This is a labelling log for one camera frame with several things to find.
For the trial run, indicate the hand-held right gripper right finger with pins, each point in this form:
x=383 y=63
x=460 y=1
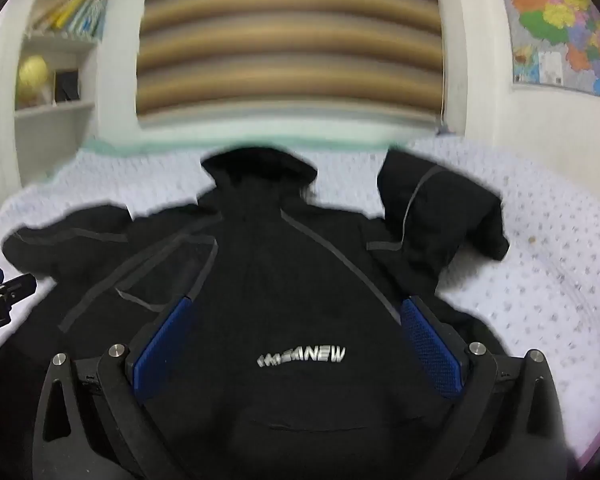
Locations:
x=432 y=347

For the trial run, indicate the white bookshelf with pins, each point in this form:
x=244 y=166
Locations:
x=87 y=75

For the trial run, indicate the row of colourful books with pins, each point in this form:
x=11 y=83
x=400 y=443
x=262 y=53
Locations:
x=80 y=15

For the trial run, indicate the colourful wall map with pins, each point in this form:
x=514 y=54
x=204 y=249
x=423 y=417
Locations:
x=560 y=25

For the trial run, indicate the striped brown window blind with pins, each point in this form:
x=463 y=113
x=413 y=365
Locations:
x=290 y=45

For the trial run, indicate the white floral quilt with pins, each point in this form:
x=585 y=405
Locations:
x=535 y=270

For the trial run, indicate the yellow globe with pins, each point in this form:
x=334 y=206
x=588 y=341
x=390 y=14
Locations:
x=32 y=79

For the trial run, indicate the black picture frame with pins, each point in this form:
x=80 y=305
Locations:
x=67 y=86

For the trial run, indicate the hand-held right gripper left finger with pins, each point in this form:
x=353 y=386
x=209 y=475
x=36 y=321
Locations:
x=161 y=347

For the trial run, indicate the pink bed sheet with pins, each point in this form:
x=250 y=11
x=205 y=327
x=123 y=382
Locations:
x=597 y=447

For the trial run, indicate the black hooded jacket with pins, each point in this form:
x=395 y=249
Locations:
x=290 y=280

